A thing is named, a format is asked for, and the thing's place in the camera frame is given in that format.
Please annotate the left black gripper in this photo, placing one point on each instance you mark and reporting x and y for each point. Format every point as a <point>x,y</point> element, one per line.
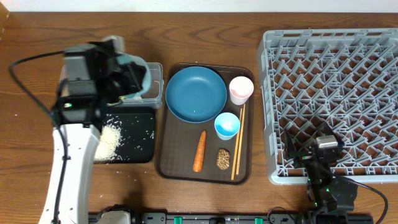
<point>125,78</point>

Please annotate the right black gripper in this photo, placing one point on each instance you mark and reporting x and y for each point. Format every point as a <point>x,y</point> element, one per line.
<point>308,154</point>

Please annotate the light blue rice bowl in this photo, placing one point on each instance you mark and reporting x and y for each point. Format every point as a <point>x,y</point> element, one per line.
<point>136,76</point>

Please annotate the brown textured food piece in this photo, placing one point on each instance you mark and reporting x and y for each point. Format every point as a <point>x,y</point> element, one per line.
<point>223,159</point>

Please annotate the orange carrot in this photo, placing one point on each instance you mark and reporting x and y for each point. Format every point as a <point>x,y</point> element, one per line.
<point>200,153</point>

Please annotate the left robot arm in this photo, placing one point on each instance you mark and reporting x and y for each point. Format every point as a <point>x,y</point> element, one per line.
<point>76,136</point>

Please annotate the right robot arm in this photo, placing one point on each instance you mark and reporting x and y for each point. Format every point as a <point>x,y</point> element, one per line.
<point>333,197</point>

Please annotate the grey dishwasher rack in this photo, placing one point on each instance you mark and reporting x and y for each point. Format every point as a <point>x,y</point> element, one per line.
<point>346,78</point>

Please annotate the clear plastic bin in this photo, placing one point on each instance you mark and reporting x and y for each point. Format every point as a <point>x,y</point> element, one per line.
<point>154,90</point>

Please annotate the black tray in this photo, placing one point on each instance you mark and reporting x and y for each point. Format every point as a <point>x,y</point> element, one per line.
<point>136,137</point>

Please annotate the white rice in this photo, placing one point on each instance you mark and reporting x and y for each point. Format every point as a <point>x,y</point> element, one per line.
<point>109,143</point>

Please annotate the wooden chopstick left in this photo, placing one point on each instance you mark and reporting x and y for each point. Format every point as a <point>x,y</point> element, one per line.
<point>236,145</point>

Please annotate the dark blue plate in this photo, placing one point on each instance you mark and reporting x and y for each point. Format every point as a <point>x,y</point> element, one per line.
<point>196,94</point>

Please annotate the light blue cup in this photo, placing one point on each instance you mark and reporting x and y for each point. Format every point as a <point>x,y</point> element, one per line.
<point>227,126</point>

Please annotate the pink cup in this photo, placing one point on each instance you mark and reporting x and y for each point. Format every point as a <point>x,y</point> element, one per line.
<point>240,89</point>

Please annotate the brown serving tray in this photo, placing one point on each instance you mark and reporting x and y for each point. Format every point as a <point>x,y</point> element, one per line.
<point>178,144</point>

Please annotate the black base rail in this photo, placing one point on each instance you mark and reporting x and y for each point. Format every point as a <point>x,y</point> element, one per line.
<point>278,218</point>

